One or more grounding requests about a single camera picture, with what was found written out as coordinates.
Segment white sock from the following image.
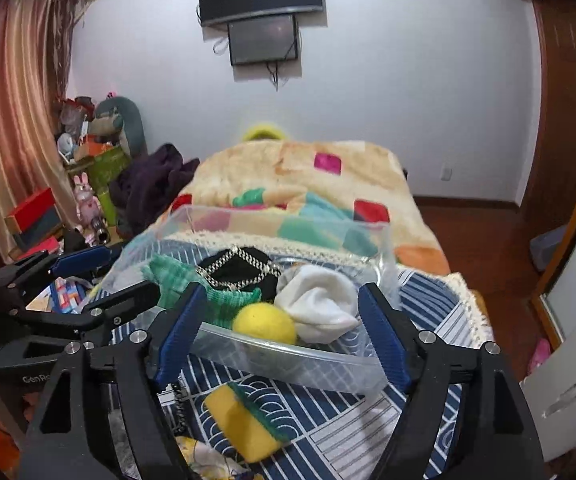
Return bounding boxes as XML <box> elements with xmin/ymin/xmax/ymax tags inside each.
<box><xmin>274</xmin><ymin>265</ymin><xmax>360</xmax><ymax>345</ymax></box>

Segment striped pink curtain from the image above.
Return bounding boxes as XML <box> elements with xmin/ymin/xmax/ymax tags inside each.
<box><xmin>0</xmin><ymin>0</ymin><xmax>87</xmax><ymax>267</ymax></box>

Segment colourful printed box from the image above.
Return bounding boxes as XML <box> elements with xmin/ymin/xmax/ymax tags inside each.
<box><xmin>25</xmin><ymin>277</ymin><xmax>95</xmax><ymax>314</ymax></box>

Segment black cloth with silver chain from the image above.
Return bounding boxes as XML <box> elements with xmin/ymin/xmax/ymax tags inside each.
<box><xmin>197</xmin><ymin>246</ymin><xmax>283</xmax><ymax>304</ymax></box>

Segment green cardboard box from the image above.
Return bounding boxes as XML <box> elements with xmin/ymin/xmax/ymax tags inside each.
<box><xmin>68</xmin><ymin>142</ymin><xmax>132</xmax><ymax>226</ymax></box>

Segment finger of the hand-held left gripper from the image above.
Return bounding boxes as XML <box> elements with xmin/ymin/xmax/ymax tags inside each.
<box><xmin>8</xmin><ymin>280</ymin><xmax>164</xmax><ymax>347</ymax></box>
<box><xmin>0</xmin><ymin>244</ymin><xmax>126</xmax><ymax>292</ymax></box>

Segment grey bag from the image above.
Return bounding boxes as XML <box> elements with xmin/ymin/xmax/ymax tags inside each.
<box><xmin>529</xmin><ymin>222</ymin><xmax>569</xmax><ymax>274</ymax></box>

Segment small black wall monitor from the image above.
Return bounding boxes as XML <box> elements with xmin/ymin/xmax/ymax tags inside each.
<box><xmin>227</xmin><ymin>14</ymin><xmax>300</xmax><ymax>66</ymax></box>

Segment dark purple garment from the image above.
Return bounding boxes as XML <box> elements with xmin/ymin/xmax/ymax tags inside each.
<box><xmin>109</xmin><ymin>143</ymin><xmax>202</xmax><ymax>239</ymax></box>

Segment pink plush bunny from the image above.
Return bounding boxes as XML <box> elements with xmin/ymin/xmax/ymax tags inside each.
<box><xmin>72</xmin><ymin>172</ymin><xmax>100</xmax><ymax>224</ymax></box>

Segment blue patterned bed sheet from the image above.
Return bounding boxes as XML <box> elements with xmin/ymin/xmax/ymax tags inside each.
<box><xmin>108</xmin><ymin>266</ymin><xmax>475</xmax><ymax>480</ymax></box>

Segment floral patterned cloth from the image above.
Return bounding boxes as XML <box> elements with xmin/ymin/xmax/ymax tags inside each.
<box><xmin>175</xmin><ymin>435</ymin><xmax>250</xmax><ymax>480</ymax></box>

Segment grey green plush dinosaur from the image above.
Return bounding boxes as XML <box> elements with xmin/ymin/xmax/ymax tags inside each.
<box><xmin>90</xmin><ymin>96</ymin><xmax>148</xmax><ymax>157</ymax></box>

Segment yellow fuzzy object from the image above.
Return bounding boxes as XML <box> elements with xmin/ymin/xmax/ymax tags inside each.
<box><xmin>240</xmin><ymin>120</ymin><xmax>289</xmax><ymax>142</ymax></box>

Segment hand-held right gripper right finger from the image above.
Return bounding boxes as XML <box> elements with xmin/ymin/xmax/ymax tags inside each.
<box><xmin>357</xmin><ymin>282</ymin><xmax>546</xmax><ymax>480</ymax></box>

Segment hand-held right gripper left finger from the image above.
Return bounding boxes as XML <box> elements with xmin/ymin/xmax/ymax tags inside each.
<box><xmin>18</xmin><ymin>282</ymin><xmax>209</xmax><ymax>480</ymax></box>

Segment clear plastic container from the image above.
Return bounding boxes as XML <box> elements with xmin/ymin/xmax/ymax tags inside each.
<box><xmin>100</xmin><ymin>203</ymin><xmax>400</xmax><ymax>394</ymax></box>

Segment yellow sponge with green scourer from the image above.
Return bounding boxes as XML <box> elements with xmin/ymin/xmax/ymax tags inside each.
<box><xmin>204</xmin><ymin>382</ymin><xmax>289</xmax><ymax>464</ymax></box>

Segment black beaded cord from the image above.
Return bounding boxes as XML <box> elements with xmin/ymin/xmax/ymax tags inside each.
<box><xmin>172</xmin><ymin>383</ymin><xmax>190</xmax><ymax>433</ymax></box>

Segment green knitted cloth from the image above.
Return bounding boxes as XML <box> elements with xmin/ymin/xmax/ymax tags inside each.
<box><xmin>141</xmin><ymin>255</ymin><xmax>264</xmax><ymax>334</ymax></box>

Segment pink slippers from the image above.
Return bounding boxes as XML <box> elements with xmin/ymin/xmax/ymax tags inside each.
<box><xmin>528</xmin><ymin>337</ymin><xmax>553</xmax><ymax>374</ymax></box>

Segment patchwork fleece blanket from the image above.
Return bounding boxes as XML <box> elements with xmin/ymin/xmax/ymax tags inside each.
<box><xmin>168</xmin><ymin>139</ymin><xmax>450</xmax><ymax>277</ymax></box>

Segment red flat box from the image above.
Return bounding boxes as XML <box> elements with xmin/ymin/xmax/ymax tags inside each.
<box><xmin>4</xmin><ymin>187</ymin><xmax>64</xmax><ymax>252</ymax></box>

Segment yellow soft ball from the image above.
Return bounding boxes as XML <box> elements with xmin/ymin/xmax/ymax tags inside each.
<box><xmin>232</xmin><ymin>303</ymin><xmax>297</xmax><ymax>346</ymax></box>

